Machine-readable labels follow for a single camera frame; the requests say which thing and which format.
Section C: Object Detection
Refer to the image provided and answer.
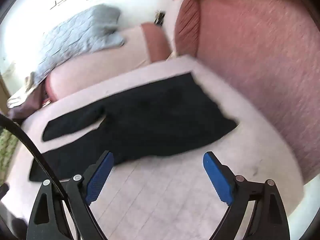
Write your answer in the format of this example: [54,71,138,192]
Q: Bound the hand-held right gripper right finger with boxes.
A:
[203,151,290,240]

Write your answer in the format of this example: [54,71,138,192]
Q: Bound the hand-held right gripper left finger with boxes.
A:
[26,151,114,240]

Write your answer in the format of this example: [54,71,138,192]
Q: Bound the black pants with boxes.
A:
[29,72,238,182]

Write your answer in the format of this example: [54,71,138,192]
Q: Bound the green patterned cloth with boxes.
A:
[0,129,19,173]

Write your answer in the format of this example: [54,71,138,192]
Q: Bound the purple cloth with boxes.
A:
[9,87,47,120]

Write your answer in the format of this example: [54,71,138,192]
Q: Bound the beige patterned cloth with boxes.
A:
[7,72,37,108]

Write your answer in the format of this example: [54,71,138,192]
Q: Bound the pink sofa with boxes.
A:
[7,0,320,240]

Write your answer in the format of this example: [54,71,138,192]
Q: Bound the grey quilted blanket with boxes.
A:
[34,4,125,85]

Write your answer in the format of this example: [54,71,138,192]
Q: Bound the small dark object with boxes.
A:
[153,9,166,26]

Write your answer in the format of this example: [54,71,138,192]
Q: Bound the black cable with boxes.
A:
[0,114,68,199]

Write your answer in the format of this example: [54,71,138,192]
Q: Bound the wall switch plate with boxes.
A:
[50,0,67,10]

